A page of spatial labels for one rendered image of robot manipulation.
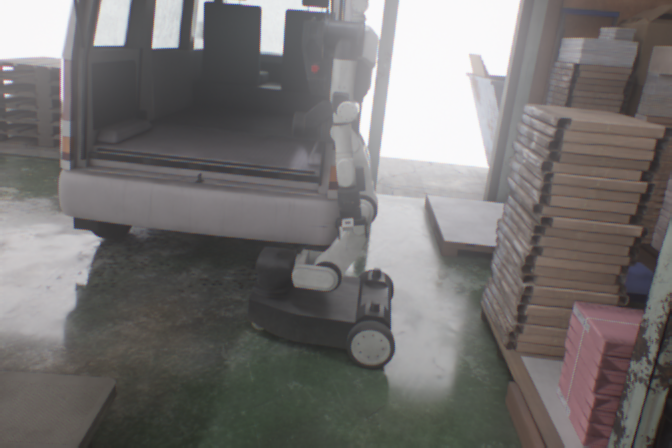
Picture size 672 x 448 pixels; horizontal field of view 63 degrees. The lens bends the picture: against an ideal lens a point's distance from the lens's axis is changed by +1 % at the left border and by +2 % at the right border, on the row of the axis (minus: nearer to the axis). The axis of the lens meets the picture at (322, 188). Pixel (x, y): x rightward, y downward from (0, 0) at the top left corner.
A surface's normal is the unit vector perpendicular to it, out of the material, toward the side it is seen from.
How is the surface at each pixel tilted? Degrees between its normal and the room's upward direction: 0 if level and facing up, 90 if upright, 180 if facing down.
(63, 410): 0
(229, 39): 93
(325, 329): 90
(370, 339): 90
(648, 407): 90
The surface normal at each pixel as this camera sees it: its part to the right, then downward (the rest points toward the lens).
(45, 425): 0.09, -0.96
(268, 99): -0.08, 0.26
